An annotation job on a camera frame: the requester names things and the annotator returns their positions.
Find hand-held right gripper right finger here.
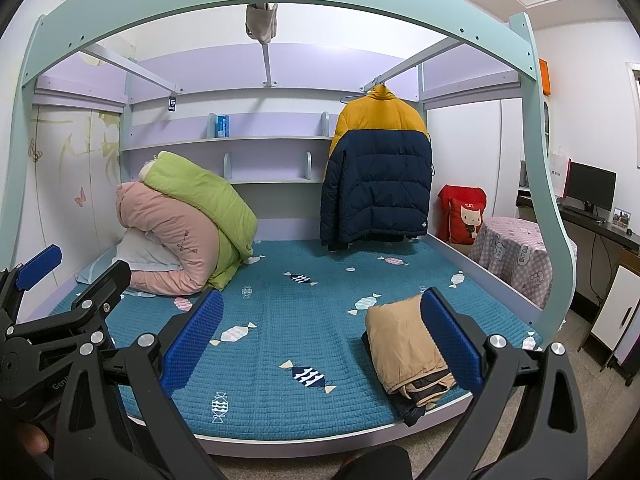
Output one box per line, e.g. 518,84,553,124
420,287,591,480

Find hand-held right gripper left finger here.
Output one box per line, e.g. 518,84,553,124
54,289,225,480

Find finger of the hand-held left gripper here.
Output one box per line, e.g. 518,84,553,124
0,245,63,331
10,260,132,343

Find tan coat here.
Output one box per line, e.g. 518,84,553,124
364,294,451,395

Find dark blue garment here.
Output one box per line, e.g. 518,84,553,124
361,332,458,427

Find person's left hand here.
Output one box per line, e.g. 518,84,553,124
14,422,51,457

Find light blue pillow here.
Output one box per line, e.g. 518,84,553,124
75,249,126,287

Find white pillow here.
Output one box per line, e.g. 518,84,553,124
112,230,181,271

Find pink quilt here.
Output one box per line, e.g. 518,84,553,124
116,182,223,297

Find floral print wardrobe doors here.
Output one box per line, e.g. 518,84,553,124
20,105,123,281

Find pink checked tablecloth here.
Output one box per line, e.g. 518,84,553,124
467,216,578,311

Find teal quilted bed sheet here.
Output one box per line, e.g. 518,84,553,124
50,237,543,436

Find green quilt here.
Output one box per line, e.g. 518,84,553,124
142,151,258,291

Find red cartoon bag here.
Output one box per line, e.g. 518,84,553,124
437,185,487,245

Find person's dark trouser leg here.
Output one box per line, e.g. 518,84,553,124
332,444,413,480

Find white cabinet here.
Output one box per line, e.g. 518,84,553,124
580,250,640,386

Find yellow and navy puffer jacket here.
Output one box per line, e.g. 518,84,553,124
320,85,433,251

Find dark desk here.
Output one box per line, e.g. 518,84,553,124
517,195,640,311

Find white wardrobe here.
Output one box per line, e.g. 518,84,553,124
426,100,526,233

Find lavender headboard shelf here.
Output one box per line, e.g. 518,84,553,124
120,75,426,243

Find white shopping bag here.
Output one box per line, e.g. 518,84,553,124
547,147,572,198

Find black computer monitor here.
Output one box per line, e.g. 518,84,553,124
565,161,617,220

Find grey hanging bag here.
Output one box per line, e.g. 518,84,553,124
245,2,278,43

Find light teal bunk bed frame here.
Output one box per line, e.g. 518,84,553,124
0,0,576,456

